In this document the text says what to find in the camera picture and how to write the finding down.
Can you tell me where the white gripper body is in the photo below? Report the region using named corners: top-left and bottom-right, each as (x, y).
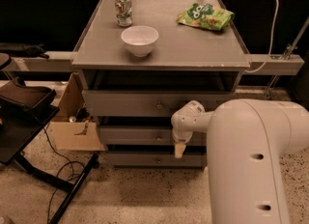
top-left (172, 129), bottom-right (193, 144)

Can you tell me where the white ceramic bowl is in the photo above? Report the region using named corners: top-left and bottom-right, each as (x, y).
top-left (121, 26), bottom-right (159, 57)

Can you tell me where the dark brown bag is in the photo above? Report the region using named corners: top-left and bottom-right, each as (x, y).
top-left (0, 77), bottom-right (56, 116)

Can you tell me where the cardboard box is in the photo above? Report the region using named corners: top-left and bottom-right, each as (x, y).
top-left (50, 73), bottom-right (104, 152)

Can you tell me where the grey bottom drawer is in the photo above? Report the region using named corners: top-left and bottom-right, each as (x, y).
top-left (107, 152), bottom-right (207, 168)

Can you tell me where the grey drawer cabinet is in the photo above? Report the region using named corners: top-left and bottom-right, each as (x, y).
top-left (72, 0), bottom-right (249, 154)

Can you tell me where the black floor cable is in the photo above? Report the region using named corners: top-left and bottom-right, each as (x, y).
top-left (42, 126), bottom-right (85, 224)

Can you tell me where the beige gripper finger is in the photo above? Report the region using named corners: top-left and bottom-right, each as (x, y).
top-left (174, 143), bottom-right (186, 159)

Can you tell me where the green snack bag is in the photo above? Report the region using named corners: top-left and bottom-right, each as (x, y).
top-left (177, 3), bottom-right (235, 31)

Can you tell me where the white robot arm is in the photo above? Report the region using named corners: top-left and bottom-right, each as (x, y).
top-left (171, 98), bottom-right (309, 224)

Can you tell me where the grey top drawer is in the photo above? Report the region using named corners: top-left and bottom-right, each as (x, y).
top-left (82, 90), bottom-right (235, 117)

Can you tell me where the white cable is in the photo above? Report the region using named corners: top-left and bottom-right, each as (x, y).
top-left (244, 0), bottom-right (280, 74)

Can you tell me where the grey drawer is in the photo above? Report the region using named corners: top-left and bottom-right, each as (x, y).
top-left (107, 152), bottom-right (207, 168)
top-left (96, 125), bottom-right (209, 148)
top-left (82, 90), bottom-right (235, 117)

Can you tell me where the green patterned soda can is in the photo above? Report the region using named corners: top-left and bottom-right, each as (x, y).
top-left (115, 0), bottom-right (132, 27)

